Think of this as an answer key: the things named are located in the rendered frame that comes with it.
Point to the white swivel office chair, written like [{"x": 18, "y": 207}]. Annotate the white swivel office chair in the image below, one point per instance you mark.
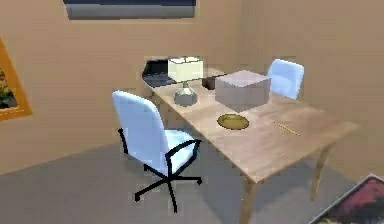
[{"x": 143, "y": 133}]

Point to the grey box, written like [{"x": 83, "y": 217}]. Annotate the grey box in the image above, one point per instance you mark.
[{"x": 241, "y": 88}]

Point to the black laptop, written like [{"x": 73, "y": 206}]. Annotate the black laptop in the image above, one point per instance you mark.
[{"x": 156, "y": 74}]

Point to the orange framed picture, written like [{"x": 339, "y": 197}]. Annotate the orange framed picture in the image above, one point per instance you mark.
[{"x": 8, "y": 90}]

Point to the light wooden table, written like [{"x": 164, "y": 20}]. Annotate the light wooden table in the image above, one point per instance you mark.
[{"x": 266, "y": 146}]

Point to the olive green plate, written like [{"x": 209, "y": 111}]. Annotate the olive green plate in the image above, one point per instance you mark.
[{"x": 233, "y": 121}]

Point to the white shade table lamp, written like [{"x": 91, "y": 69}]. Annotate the white shade table lamp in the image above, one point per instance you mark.
[{"x": 185, "y": 71}]

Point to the yellow pencil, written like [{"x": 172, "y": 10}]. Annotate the yellow pencil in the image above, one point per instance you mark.
[{"x": 286, "y": 129}]

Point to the small black box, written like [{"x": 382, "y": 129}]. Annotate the small black box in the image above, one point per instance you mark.
[{"x": 209, "y": 82}]

